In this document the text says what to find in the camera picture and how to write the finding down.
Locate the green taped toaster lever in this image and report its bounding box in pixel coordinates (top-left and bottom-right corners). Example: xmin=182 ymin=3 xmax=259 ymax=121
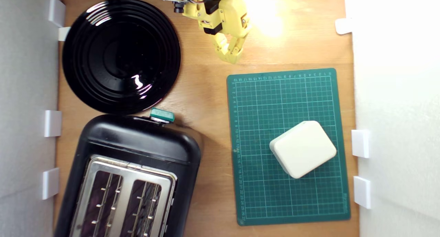
xmin=150 ymin=108 xmax=175 ymax=124

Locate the black two-slot toaster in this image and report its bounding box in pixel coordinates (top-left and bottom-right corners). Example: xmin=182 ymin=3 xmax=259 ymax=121
xmin=53 ymin=113 xmax=203 ymax=237

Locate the green cutting mat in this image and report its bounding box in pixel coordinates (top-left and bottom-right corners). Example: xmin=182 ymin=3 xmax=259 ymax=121
xmin=226 ymin=68 xmax=352 ymax=226

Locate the black round plate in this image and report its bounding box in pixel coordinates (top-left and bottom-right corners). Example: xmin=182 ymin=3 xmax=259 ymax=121
xmin=62 ymin=0 xmax=182 ymax=114

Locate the white block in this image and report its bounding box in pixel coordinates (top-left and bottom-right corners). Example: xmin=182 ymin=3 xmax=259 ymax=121
xmin=269 ymin=120 xmax=337 ymax=179

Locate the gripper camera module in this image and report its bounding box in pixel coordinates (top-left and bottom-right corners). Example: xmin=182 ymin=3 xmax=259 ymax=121
xmin=159 ymin=0 xmax=193 ymax=13

